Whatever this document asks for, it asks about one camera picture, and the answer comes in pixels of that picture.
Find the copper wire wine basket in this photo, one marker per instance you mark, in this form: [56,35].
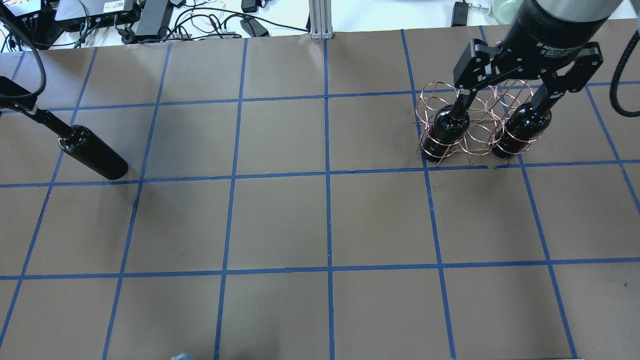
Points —
[487,133]

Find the dark wine bottle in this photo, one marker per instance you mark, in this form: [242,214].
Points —
[446,131]
[83,145]

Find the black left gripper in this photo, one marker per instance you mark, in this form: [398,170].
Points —
[16,96]

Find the dark wine bottle in basket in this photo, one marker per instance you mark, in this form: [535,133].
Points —
[446,131]

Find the aluminium frame post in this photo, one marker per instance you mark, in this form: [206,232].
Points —
[320,16]

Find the black power brick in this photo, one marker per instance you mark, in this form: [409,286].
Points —
[155,16]

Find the green glass bowl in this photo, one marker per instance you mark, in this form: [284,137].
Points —
[505,11]

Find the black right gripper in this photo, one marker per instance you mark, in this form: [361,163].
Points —
[545,31]

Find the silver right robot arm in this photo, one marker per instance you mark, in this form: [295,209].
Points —
[550,40]

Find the black power adapter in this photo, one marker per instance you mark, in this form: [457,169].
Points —
[460,14]

